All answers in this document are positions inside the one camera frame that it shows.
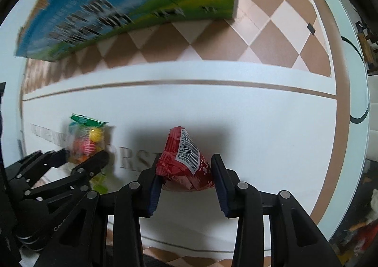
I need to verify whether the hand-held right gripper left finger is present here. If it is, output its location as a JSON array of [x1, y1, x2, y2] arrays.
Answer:
[[34, 164, 162, 267]]

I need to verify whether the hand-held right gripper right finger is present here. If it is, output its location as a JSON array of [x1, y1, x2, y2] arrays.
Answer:
[[211, 153, 340, 267]]

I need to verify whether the red blurred object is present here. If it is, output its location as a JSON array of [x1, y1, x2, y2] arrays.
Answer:
[[348, 220, 378, 256]]

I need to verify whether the red snack packet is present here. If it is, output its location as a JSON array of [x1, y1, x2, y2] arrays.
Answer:
[[156, 126, 216, 191]]

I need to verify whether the colourful candy bag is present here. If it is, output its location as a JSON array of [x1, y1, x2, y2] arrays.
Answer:
[[66, 113, 109, 194]]

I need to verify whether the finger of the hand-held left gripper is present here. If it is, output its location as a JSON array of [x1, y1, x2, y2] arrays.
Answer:
[[4, 149, 70, 182], [30, 151, 110, 205]]

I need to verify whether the dark wooden furniture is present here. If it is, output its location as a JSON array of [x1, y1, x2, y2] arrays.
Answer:
[[356, 20, 378, 73]]

